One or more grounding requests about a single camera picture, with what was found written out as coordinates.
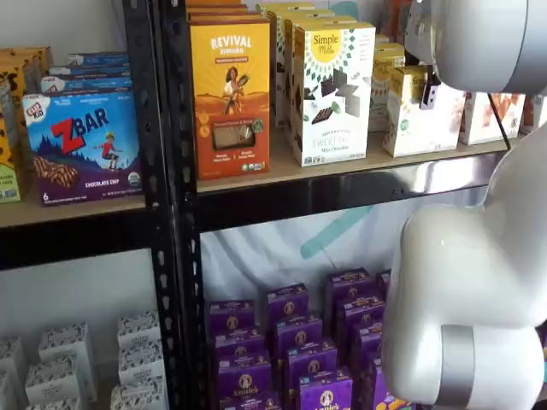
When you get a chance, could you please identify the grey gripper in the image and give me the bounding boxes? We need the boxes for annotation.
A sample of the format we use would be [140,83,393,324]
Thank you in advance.
[403,0,442,111]

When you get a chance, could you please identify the small white yellow-label box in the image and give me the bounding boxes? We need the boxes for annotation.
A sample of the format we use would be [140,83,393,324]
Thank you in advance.
[382,65,466,159]
[368,42,407,134]

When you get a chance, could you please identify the white box orange crackers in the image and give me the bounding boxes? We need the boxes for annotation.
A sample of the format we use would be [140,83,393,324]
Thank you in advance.
[458,91,527,147]
[521,94,547,136]

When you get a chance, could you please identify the white Simple Mills box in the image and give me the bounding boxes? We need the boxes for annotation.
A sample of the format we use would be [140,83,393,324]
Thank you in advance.
[283,15,358,144]
[266,8,337,130]
[256,1,317,19]
[293,21,378,168]

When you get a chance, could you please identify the wooden shelf board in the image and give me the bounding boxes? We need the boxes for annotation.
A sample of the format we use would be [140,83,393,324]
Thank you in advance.
[196,126,527,194]
[0,193,147,230]
[94,361,119,410]

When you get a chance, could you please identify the black shelf beam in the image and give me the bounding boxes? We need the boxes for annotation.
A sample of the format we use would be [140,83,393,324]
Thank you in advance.
[0,208,156,272]
[194,152,509,235]

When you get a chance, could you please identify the purple Annie's pasta box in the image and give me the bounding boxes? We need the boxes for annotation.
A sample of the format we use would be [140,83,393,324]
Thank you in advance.
[376,268,392,301]
[213,327,267,365]
[349,321,385,369]
[285,338,339,386]
[366,357,415,410]
[266,283,310,331]
[273,314,324,360]
[219,389,282,410]
[326,267,373,309]
[298,368,355,410]
[216,351,274,401]
[206,298,258,339]
[334,293,386,339]

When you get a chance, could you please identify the orange Revival cracker box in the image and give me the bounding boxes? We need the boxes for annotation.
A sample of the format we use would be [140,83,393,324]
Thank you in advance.
[187,11,264,26]
[189,20,272,181]
[185,3,250,16]

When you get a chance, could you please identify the blue Zbar box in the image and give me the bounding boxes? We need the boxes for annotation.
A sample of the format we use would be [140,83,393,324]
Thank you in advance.
[65,51,130,67]
[39,75,132,96]
[21,91,144,207]
[48,63,132,80]

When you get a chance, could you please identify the white patterned box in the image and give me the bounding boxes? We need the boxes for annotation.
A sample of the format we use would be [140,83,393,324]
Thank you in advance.
[117,340,167,386]
[0,336,27,399]
[109,377,171,410]
[24,355,83,406]
[116,310,162,350]
[25,396,81,410]
[38,322,98,403]

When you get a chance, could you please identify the yellow cookie box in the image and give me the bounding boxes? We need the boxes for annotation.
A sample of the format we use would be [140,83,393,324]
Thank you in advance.
[0,70,23,204]
[0,45,56,97]

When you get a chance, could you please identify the thin black cable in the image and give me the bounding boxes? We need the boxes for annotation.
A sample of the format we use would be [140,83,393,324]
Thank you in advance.
[485,90,513,152]

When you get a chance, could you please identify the black perforated shelf post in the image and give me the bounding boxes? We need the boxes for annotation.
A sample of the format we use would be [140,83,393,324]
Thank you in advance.
[121,0,185,410]
[156,0,211,410]

